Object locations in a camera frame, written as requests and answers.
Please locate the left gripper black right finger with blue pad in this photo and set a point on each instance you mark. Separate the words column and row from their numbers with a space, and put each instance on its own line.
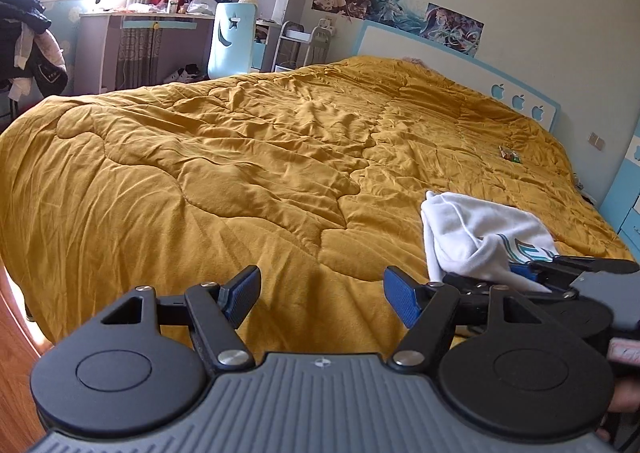
column 427, row 312

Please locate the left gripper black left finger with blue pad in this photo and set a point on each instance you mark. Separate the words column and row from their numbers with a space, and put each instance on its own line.
column 216, row 312

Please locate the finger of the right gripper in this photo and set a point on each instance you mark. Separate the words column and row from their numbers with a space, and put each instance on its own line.
column 475, row 288

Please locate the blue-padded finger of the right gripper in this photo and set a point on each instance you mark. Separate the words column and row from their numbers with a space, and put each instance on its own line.
column 566, row 269

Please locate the white shirt with teal print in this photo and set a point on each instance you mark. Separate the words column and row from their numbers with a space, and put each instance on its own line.
column 482, row 240

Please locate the dark clothes pile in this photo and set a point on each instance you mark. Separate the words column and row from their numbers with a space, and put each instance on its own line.
column 29, row 52

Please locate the person's right hand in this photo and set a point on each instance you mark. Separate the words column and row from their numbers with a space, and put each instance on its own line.
column 620, row 426

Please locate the blue white wardrobe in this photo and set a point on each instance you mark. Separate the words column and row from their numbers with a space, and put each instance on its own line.
column 621, row 204

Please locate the small colourful candy packet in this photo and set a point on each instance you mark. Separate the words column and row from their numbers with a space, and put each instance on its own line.
column 509, row 155

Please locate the mustard yellow quilt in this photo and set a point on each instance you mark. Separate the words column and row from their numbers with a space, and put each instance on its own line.
column 316, row 176

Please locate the light blue star chair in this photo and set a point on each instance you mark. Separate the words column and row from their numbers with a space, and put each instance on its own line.
column 231, row 52

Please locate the white blue apple headboard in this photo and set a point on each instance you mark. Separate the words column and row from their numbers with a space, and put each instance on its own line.
column 380, row 40

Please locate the white desk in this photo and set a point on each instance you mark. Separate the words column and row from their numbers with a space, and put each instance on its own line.
column 122, row 51

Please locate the wall light switch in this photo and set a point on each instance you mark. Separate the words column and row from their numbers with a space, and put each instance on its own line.
column 596, row 141

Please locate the grey wire trolley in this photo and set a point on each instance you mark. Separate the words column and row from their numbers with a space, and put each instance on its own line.
column 297, row 48

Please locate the anime wall poster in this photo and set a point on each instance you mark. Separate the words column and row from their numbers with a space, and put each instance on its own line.
column 430, row 21

